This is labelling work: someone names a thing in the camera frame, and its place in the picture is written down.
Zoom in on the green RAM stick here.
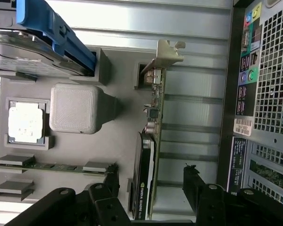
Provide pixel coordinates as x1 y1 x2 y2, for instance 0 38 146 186
0 163 109 174

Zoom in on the silver hard disk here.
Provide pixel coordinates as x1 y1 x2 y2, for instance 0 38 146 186
0 27 95 79

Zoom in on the silver CPU chip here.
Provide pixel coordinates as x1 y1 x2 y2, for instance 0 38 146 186
8 101 47 145

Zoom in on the open black PC case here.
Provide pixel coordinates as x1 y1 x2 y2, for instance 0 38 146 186
216 0 283 209

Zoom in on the blue plastic disk bracket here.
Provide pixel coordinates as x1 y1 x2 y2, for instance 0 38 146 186
15 0 98 76

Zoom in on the grey printed parts rack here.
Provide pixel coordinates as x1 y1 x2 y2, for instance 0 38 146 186
0 47 166 212

